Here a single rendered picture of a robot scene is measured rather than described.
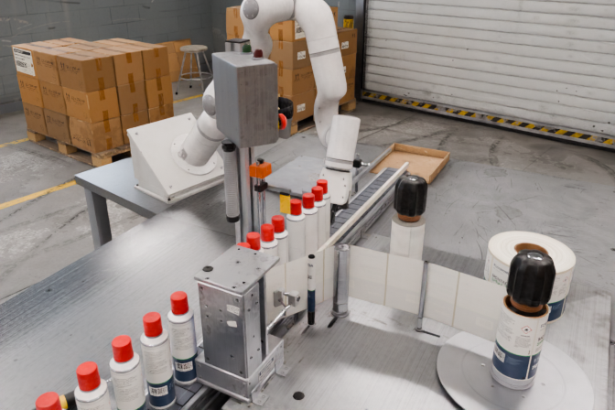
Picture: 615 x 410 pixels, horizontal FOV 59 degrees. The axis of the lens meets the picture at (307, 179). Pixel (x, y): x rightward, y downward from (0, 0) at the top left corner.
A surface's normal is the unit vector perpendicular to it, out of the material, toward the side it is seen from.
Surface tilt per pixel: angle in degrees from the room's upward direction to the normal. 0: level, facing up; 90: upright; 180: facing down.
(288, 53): 90
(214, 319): 90
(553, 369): 0
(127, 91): 89
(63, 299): 0
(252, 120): 90
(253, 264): 0
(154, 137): 42
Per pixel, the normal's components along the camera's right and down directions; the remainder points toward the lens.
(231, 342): -0.47, 0.35
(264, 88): 0.46, 0.36
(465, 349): 0.00, -0.92
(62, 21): 0.77, 0.25
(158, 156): 0.51, -0.51
